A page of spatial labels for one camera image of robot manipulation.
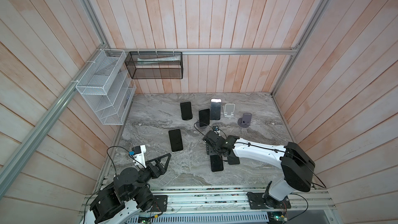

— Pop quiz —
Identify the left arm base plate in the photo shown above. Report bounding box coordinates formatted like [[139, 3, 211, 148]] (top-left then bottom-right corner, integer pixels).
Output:
[[148, 195, 168, 213]]

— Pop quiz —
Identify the grey round stand centre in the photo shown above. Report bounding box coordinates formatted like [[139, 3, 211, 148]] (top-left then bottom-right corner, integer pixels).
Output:
[[194, 120, 210, 130]]

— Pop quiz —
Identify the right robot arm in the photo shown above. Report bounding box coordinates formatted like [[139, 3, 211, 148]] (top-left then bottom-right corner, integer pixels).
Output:
[[203, 131, 315, 209]]

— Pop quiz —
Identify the white wire mesh shelf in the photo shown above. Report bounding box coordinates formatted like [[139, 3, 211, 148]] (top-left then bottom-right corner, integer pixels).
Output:
[[76, 49, 136, 125]]

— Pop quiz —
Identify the purple phone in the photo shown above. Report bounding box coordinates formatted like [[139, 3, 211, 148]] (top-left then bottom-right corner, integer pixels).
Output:
[[210, 155, 224, 172]]

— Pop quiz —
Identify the blue phone upright reflective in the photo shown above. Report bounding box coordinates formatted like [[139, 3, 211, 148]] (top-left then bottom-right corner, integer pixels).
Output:
[[210, 99, 221, 120]]

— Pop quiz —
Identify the white phone stand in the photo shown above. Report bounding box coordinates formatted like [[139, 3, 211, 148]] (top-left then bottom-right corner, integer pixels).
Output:
[[223, 103, 235, 118]]

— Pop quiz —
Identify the purple round phone stand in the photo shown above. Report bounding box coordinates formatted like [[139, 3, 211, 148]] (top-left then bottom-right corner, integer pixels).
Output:
[[237, 113, 252, 128]]

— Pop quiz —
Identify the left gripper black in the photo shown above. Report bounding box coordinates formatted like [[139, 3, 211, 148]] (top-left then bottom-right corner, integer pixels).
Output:
[[124, 153, 172, 201]]

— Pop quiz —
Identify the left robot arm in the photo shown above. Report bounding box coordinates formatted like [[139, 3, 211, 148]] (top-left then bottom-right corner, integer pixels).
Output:
[[81, 153, 172, 224]]

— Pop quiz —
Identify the black phone centre round stand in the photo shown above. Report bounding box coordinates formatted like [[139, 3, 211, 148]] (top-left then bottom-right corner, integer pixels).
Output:
[[199, 108, 210, 120]]

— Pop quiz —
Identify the black wire mesh basket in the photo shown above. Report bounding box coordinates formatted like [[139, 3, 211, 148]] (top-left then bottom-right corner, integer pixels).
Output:
[[124, 51, 183, 79]]

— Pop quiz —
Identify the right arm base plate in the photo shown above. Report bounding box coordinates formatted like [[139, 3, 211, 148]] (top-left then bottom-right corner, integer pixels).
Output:
[[246, 192, 291, 209]]

